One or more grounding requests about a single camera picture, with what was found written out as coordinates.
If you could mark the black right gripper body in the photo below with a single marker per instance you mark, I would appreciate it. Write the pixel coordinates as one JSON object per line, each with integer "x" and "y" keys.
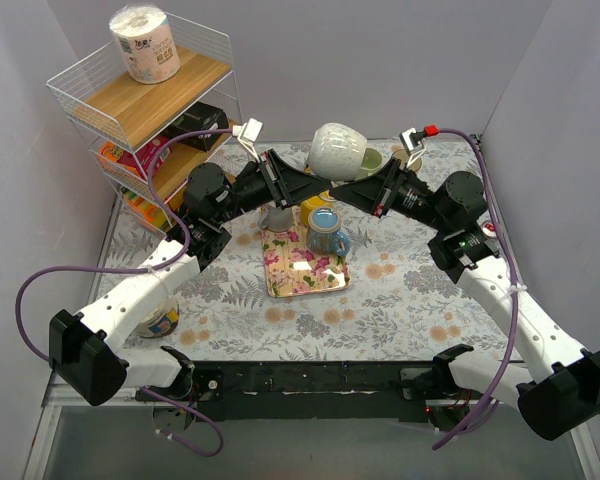
{"x": 386, "y": 186}

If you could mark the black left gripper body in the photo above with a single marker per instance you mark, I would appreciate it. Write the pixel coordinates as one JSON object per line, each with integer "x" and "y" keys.
{"x": 274, "y": 178}

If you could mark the light green ceramic mug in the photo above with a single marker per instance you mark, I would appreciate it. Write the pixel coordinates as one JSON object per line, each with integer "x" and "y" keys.
{"x": 371, "y": 163}

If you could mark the cream mug with black handle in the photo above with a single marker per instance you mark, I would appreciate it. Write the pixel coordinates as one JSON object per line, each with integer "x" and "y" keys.
{"x": 406, "y": 162}

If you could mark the white grey mug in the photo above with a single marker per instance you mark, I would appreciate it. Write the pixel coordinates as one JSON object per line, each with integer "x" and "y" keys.
{"x": 336, "y": 152}

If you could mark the blue glazed mug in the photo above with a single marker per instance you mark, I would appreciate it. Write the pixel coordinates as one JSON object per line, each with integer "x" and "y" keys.
{"x": 324, "y": 233}

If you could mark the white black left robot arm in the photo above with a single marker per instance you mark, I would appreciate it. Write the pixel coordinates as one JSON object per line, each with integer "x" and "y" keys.
{"x": 86, "y": 348}

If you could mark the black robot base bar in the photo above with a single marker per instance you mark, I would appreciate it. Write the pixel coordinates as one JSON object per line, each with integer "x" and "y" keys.
{"x": 282, "y": 390}

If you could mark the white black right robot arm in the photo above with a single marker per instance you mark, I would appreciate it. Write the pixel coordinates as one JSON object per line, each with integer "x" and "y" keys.
{"x": 558, "y": 386}

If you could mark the yellow mug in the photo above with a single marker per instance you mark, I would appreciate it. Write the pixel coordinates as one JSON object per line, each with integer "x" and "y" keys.
{"x": 310, "y": 204}

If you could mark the floral serving tray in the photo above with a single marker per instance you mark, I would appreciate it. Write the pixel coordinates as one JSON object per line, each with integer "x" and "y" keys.
{"x": 292, "y": 269}

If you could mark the black box on shelf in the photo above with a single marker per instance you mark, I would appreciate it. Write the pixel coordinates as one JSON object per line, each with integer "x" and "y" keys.
{"x": 198, "y": 117}

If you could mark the colourful sponge stack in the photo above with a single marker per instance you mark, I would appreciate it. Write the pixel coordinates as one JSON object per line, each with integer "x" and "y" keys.
{"x": 146, "y": 210}

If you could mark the pink snack box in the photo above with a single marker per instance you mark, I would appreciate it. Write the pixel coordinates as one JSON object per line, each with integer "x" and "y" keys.
{"x": 139, "y": 162}

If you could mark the orange snack bag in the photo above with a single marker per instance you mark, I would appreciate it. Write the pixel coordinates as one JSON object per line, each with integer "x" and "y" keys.
{"x": 111, "y": 155}

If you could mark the wrapped toilet paper roll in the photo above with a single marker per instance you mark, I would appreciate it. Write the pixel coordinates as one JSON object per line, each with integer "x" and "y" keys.
{"x": 146, "y": 43}

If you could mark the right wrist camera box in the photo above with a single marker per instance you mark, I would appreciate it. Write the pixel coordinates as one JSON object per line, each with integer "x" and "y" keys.
{"x": 413, "y": 139}

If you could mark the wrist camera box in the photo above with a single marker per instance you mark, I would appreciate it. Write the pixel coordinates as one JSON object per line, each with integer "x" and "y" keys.
{"x": 413, "y": 139}
{"x": 246, "y": 135}

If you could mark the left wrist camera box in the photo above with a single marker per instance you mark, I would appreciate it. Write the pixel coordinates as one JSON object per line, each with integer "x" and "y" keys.
{"x": 246, "y": 135}

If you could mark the white wire shelf rack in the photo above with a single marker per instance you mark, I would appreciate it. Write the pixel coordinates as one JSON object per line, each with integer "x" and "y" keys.
{"x": 104, "y": 103}

